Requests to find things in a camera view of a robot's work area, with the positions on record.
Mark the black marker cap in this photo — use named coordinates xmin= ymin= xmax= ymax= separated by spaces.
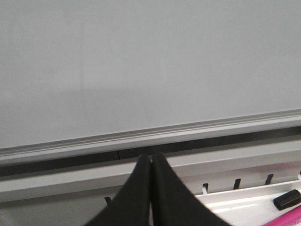
xmin=273 ymin=189 xmax=301 ymax=210

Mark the white whiteboard with aluminium frame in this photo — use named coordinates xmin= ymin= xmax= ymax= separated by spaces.
xmin=0 ymin=0 xmax=301 ymax=166

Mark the pink marker pen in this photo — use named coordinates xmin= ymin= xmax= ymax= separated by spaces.
xmin=263 ymin=206 xmax=301 ymax=226

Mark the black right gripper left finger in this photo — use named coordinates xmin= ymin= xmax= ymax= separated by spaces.
xmin=86 ymin=155 xmax=151 ymax=226

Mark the white metal pegboard cart frame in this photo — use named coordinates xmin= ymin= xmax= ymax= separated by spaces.
xmin=0 ymin=138 xmax=301 ymax=226

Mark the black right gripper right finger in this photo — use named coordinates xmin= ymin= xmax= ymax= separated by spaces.
xmin=150 ymin=153 xmax=229 ymax=226

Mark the upper white plastic tray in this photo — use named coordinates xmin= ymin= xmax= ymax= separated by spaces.
xmin=195 ymin=180 xmax=301 ymax=226

